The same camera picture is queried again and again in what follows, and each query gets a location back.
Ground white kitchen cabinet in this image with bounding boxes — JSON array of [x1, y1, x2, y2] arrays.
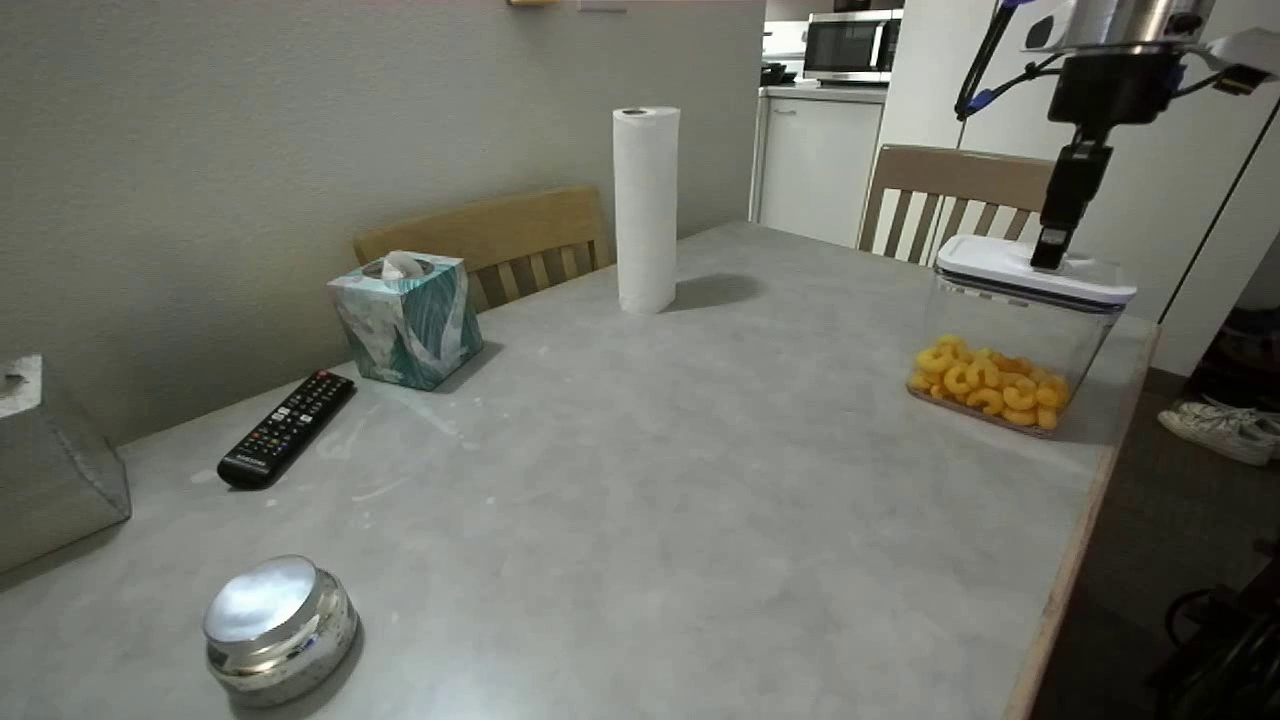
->
[[753, 84, 890, 253]]

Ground black wheeled frame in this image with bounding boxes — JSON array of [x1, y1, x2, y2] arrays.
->
[[1142, 543, 1280, 720]]

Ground white paper towel roll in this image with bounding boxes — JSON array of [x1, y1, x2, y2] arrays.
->
[[609, 101, 685, 320]]

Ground black cable with blue plug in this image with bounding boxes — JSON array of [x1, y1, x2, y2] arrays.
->
[[951, 0, 1073, 125]]

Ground white lid with round button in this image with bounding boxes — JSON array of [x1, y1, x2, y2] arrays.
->
[[933, 234, 1138, 311]]

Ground pale wooden slatted chair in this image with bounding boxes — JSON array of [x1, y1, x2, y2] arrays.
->
[[352, 182, 614, 316], [857, 140, 1064, 272]]

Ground black remote control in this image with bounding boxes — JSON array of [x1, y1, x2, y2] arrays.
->
[[213, 368, 359, 493]]

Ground round silver metal tin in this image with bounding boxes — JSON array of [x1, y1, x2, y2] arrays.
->
[[198, 552, 362, 707]]

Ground grey cube tissue box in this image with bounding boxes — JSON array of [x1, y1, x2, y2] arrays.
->
[[0, 354, 136, 580]]

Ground teal patterned tissue box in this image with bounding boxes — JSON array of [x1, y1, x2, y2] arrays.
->
[[325, 244, 487, 396]]

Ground dark bag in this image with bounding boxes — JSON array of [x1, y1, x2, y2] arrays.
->
[[1182, 306, 1280, 414]]

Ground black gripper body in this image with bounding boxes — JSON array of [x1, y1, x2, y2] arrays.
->
[[1046, 45, 1189, 132]]

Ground white shoes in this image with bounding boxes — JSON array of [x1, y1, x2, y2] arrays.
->
[[1155, 396, 1280, 472]]

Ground clear plastic food container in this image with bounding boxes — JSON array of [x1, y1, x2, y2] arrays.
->
[[902, 264, 1132, 435]]

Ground silver microwave oven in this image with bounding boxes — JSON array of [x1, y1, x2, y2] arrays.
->
[[801, 10, 906, 87]]

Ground clear container with yellow snacks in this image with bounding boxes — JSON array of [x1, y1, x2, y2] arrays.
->
[[906, 334, 1074, 435]]

